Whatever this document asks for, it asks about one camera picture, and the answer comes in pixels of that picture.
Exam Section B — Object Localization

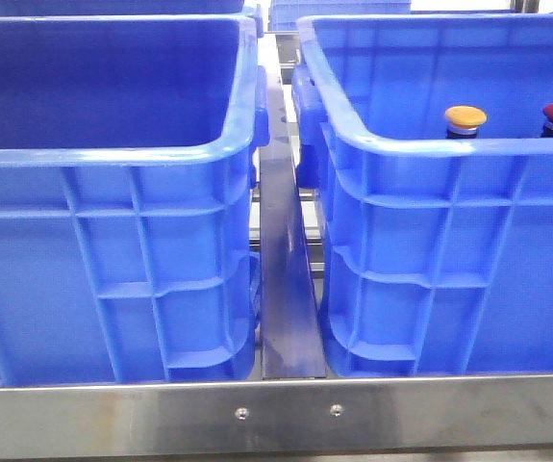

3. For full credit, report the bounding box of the left rail screw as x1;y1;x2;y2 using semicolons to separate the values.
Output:
235;407;249;421

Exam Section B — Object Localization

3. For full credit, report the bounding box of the metal divider bar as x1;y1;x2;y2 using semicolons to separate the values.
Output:
258;71;329;381

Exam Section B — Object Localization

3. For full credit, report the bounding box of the left blue plastic crate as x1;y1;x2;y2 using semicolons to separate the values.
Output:
0;14;269;388

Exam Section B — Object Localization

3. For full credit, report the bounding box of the rear right blue crate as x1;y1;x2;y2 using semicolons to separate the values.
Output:
268;0;412;32

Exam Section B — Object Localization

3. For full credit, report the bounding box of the steel front rail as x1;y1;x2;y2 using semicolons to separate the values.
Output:
0;374;553;459

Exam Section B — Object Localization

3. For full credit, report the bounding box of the yellow mushroom push button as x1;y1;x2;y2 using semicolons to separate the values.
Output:
444;105;488;140

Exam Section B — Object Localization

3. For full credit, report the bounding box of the rail screw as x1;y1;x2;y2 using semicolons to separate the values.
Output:
330;404;343;417
235;407;249;421

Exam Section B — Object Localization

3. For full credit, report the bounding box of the blue plastic crate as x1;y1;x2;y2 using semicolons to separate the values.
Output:
0;14;269;388
297;13;553;377

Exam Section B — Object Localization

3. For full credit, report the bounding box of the rear left blue crate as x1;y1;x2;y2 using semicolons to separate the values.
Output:
0;0;264;38

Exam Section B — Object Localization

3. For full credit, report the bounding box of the right blue plastic crate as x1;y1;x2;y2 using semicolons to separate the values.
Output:
297;13;553;377

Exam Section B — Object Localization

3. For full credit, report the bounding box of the right rail screw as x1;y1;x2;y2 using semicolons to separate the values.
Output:
330;404;343;417

